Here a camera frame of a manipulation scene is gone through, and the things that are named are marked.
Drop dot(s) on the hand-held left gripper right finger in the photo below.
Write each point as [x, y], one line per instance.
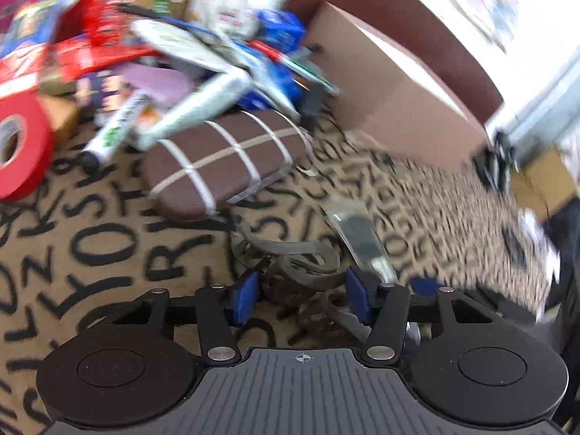
[358, 294]

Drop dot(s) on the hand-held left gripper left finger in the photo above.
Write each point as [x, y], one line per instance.
[244, 295]

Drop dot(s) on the brown checked pouch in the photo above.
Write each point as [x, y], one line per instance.
[217, 163]

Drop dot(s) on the silver tube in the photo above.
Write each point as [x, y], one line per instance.
[199, 104]

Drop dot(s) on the pinkish cardboard box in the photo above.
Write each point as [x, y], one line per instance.
[389, 99]

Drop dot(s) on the white marker with black cap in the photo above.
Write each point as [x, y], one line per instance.
[120, 124]

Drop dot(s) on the clear plastic packet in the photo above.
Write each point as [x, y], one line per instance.
[358, 235]

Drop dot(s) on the tan lettered mat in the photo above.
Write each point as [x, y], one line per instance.
[90, 244]

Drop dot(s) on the black clips cluster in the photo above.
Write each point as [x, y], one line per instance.
[496, 158]

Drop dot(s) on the brown cardboard piece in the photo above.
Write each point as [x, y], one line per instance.
[539, 181]

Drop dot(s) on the purple foam block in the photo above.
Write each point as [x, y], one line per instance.
[158, 81]

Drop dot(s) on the purple printed card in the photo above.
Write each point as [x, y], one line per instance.
[102, 95]

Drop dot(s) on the small brown cardboard block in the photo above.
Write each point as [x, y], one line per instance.
[61, 118]

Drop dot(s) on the white oval sachet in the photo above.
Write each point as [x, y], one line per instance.
[181, 45]

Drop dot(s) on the red tape roll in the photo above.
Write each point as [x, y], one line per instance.
[31, 145]

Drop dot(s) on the blue packet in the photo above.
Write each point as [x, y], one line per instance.
[281, 27]

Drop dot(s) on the dark brown wooden board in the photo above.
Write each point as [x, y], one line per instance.
[408, 18]

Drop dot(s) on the red printed packet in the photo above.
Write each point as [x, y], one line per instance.
[81, 54]

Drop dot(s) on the white printed packet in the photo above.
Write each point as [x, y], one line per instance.
[222, 4]

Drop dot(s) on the floral plastic bag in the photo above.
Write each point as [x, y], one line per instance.
[475, 0]

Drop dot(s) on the red and blue printed box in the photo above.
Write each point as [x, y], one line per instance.
[40, 4]

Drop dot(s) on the grey metal rail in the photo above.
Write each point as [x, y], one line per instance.
[534, 108]

